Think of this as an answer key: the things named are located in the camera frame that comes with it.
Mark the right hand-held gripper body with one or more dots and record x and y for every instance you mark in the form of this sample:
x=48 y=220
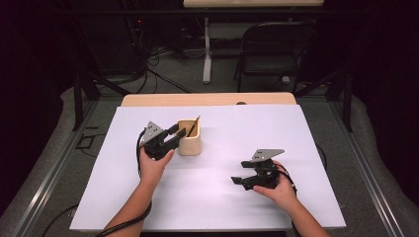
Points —
x=267 y=174

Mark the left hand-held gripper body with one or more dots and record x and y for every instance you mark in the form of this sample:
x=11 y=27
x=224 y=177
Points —
x=152 y=135

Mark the cream pen holder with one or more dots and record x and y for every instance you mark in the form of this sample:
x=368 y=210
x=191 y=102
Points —
x=190 y=146

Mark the dark pen with gold end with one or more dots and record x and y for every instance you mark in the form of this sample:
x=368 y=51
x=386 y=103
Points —
x=192 y=129

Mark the person's right hand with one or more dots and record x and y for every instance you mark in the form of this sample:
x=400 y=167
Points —
x=281 y=194

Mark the person's left hand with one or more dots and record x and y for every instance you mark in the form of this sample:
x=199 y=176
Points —
x=151 y=171

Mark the white board sheet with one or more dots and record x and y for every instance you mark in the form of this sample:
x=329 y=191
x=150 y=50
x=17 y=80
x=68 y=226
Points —
x=214 y=197

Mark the black metal stand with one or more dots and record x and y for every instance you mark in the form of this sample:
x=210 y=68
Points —
x=78 y=98
x=346 y=98

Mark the desk with white legs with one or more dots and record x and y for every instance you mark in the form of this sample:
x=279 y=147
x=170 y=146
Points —
x=207 y=49

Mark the black folding chair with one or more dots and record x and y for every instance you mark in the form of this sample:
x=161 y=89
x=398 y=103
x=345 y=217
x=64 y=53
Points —
x=273 y=62

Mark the metal floor rail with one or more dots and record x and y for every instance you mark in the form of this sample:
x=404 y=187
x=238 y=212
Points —
x=369 y=184
x=49 y=184

